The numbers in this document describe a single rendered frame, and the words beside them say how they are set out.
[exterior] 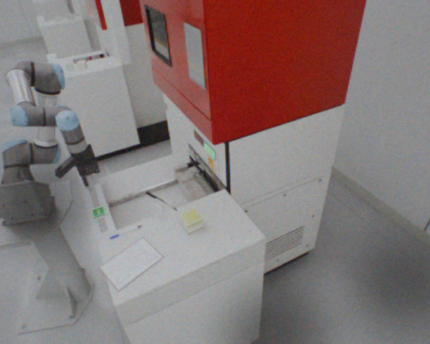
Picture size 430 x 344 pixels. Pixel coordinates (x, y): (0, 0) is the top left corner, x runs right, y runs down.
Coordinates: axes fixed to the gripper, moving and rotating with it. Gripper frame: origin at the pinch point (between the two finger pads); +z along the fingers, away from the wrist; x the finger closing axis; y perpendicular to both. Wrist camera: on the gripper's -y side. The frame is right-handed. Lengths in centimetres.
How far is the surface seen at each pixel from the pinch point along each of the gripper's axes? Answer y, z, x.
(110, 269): -1.1, 14.0, -34.2
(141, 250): 11.7, 13.9, -31.2
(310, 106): 105, -16, -15
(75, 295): -33, 100, 29
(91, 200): -1.0, 14.7, 10.5
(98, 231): -1.7, 14.7, -11.6
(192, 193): 47, 23, -2
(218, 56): 58, -49, -15
